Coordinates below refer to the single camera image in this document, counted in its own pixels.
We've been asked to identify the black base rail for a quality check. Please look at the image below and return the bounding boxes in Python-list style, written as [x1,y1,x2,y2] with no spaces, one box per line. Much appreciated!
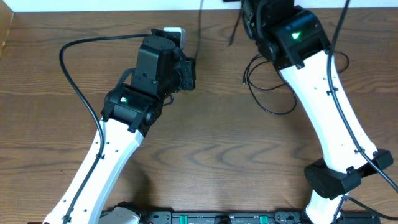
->
[99,201,381,224]

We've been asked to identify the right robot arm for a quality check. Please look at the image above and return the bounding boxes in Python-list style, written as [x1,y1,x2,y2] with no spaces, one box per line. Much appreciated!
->
[240,0,394,223]

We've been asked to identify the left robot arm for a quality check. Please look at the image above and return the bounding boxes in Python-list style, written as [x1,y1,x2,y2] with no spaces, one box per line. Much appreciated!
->
[44,27,196,224]

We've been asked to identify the thin black cable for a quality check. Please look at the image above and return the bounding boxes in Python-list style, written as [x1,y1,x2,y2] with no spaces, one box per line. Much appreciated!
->
[242,50,351,116]

